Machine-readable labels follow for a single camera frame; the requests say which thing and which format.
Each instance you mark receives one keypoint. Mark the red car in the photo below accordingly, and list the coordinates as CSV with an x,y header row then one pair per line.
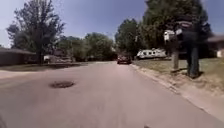
x,y
124,59

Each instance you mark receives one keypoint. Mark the row of trees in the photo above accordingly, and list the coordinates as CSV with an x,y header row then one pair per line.
x,y
96,46

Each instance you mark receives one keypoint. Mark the grey asphalt road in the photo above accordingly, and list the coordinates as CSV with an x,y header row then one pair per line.
x,y
110,96

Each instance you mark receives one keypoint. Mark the white camper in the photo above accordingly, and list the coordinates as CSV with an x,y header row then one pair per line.
x,y
151,54

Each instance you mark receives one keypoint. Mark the manhole cover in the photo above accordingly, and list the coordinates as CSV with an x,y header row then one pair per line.
x,y
62,84

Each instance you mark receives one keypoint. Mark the large green tree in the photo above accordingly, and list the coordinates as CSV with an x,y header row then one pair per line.
x,y
160,16

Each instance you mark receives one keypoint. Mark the shaded grass strip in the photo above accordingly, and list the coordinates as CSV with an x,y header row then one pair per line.
x,y
33,67

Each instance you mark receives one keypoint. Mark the tall leafy tree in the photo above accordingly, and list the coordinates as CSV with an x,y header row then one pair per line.
x,y
38,26

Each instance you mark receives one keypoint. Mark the pale concrete kerb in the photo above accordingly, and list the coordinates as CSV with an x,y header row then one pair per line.
x,y
200,100

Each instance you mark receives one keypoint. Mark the low dark building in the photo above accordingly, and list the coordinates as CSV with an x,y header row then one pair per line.
x,y
16,56

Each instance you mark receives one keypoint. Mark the grass verge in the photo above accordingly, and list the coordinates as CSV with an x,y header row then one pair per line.
x,y
213,70

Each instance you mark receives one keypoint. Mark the house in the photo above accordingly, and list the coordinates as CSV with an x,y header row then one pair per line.
x,y
216,43

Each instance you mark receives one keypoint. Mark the pale mailbox on post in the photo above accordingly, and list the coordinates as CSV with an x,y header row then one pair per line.
x,y
169,35

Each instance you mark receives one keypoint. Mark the dark mailbox on post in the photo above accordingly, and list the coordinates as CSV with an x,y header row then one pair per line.
x,y
190,43

